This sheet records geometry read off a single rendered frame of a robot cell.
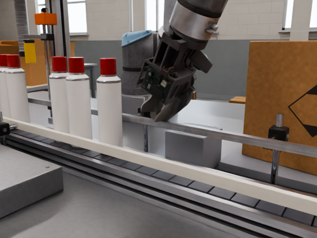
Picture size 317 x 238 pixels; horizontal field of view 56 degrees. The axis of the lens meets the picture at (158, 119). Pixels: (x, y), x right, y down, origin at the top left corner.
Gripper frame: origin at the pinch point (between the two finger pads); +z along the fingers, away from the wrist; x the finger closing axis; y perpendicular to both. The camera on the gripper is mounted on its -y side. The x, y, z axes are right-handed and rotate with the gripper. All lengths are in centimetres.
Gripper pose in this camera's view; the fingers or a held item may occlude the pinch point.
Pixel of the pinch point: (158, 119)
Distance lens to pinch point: 63.5
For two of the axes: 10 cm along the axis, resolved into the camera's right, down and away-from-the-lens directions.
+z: -3.2, 7.6, 5.7
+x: 7.4, 5.7, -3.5
